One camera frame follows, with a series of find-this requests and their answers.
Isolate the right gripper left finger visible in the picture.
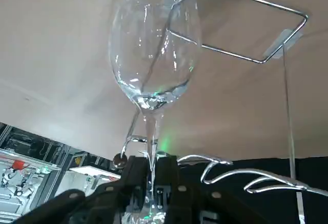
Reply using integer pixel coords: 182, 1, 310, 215
23, 154, 152, 224

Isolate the clear glass goblet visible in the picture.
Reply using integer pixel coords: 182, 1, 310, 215
109, 0, 202, 224

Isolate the clear tape patch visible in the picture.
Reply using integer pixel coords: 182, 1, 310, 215
262, 29, 303, 58

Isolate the white side table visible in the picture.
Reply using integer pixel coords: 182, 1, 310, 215
69, 164, 124, 184

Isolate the silver wire goblet rack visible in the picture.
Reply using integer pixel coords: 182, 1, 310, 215
112, 0, 328, 224

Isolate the metal frame enclosure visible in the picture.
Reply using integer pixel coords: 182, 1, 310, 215
0, 123, 72, 219

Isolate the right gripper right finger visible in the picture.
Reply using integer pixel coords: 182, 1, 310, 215
154, 155, 267, 224

